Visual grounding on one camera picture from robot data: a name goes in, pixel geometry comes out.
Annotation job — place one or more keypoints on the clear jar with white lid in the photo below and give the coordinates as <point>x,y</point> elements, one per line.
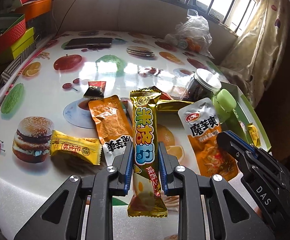
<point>193,86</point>

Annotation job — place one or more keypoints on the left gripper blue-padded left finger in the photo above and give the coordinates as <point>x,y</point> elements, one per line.
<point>124,164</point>

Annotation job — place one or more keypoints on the red dotted box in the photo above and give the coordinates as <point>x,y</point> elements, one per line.
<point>12,28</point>

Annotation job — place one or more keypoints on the yellow green box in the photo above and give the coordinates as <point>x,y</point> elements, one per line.
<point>18,47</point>

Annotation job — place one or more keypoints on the small yellow peanut candy packet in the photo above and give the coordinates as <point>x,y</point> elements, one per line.
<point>253,133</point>

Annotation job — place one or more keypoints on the green and white gift box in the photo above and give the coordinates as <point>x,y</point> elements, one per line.
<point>247,114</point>

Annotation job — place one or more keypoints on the black white striped box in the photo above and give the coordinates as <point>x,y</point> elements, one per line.
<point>12,67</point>

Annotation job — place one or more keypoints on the clear plastic bag with snacks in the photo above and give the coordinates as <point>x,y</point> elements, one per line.
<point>193,35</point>

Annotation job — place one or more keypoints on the black smartphone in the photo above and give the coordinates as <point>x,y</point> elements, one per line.
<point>89,42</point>

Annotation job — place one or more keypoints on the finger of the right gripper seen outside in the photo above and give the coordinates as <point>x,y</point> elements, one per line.
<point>240,150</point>

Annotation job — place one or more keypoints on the beige patterned curtain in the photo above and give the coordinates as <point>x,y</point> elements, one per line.
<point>255,57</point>

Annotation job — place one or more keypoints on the light green plastic bottle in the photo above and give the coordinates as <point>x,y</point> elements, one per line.
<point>224,103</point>

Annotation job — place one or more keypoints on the gold rice bar wrapper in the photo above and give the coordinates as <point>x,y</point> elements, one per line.
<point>167,104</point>

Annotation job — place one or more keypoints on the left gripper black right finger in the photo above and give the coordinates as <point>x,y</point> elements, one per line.
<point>170,184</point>

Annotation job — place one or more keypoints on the orange konjac snack pouch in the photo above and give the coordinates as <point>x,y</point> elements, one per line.
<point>113,128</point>

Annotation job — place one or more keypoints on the orange storage box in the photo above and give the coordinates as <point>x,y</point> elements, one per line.
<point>34,9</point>

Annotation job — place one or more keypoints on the small red black candy packet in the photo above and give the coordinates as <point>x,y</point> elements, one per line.
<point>95,90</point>

